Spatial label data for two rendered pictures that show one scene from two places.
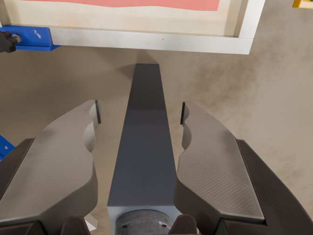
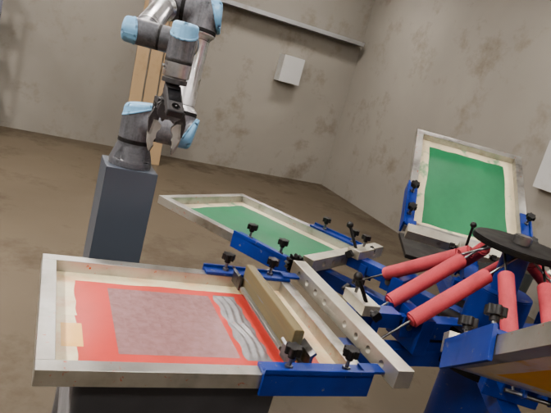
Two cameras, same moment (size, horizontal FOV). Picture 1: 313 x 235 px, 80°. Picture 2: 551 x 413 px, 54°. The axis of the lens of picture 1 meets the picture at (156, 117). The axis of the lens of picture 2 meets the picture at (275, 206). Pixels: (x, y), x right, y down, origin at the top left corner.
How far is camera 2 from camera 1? 1.52 m
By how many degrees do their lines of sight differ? 51
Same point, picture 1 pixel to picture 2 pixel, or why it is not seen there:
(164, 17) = (120, 280)
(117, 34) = (157, 268)
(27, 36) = (219, 270)
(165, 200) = (117, 171)
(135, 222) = (138, 162)
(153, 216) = (126, 164)
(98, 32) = (171, 270)
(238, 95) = not seen: outside the picture
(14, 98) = (289, 402)
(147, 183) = (126, 188)
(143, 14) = (137, 283)
